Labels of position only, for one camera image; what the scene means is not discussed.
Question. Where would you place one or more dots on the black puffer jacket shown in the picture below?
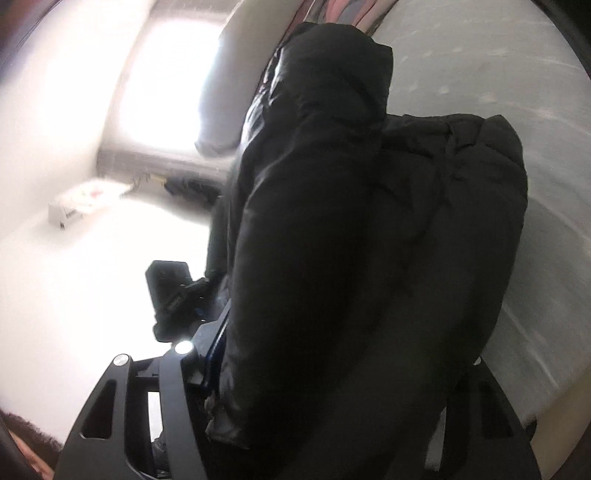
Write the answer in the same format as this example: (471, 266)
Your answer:
(346, 254)

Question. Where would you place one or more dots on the stack of folded blankets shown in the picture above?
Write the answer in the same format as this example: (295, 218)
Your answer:
(344, 9)

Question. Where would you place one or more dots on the dark cloth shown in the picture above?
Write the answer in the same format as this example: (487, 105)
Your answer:
(189, 188)

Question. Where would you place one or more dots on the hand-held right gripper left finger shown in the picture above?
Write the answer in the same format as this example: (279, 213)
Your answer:
(214, 341)

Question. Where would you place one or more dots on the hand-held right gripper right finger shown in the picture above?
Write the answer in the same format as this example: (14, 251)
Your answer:
(494, 415)

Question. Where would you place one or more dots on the large grey pillow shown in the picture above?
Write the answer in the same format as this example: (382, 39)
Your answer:
(219, 110)

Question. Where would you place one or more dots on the bright window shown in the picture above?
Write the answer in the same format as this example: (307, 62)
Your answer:
(161, 78)

